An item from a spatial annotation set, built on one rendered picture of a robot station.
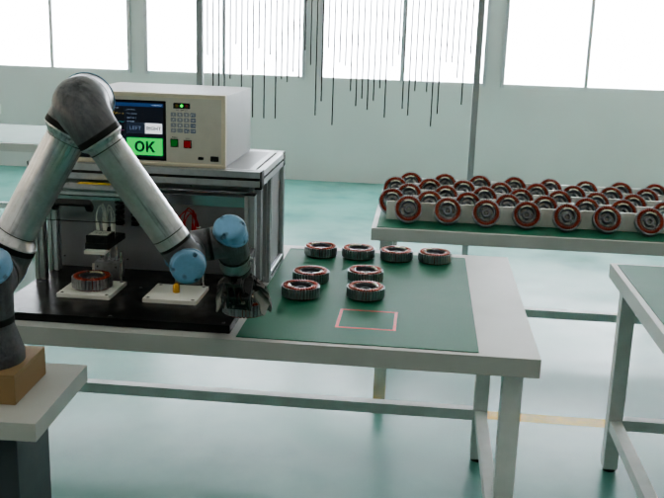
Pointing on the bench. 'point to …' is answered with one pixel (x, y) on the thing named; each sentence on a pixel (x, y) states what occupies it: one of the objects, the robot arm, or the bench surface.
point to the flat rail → (204, 200)
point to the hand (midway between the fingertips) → (244, 305)
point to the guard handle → (73, 204)
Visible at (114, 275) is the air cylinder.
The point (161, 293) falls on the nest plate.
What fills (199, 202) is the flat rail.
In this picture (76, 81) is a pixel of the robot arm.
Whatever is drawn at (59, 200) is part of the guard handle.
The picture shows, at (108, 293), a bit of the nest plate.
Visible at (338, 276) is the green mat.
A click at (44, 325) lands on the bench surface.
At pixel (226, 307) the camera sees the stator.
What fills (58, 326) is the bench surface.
